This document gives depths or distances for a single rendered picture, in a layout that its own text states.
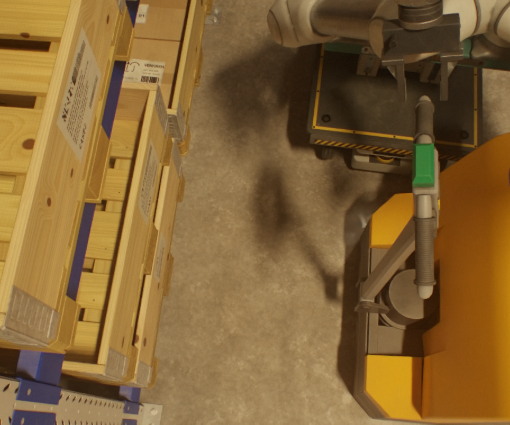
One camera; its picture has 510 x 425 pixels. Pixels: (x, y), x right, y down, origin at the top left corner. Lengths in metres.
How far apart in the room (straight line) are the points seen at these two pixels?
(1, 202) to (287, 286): 1.47
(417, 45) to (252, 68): 1.84
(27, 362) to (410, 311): 1.25
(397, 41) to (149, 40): 1.48
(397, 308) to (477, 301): 0.34
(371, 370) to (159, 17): 1.57
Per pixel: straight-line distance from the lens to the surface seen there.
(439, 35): 1.08
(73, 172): 1.14
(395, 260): 1.58
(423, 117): 1.23
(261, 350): 2.38
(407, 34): 1.08
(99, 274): 1.71
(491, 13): 1.32
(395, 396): 2.06
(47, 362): 1.30
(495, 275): 1.72
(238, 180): 2.58
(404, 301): 2.02
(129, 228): 1.52
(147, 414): 2.40
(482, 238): 1.79
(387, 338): 2.14
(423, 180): 1.07
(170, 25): 2.42
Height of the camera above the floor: 2.36
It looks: 69 degrees down
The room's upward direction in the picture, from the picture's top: 1 degrees counter-clockwise
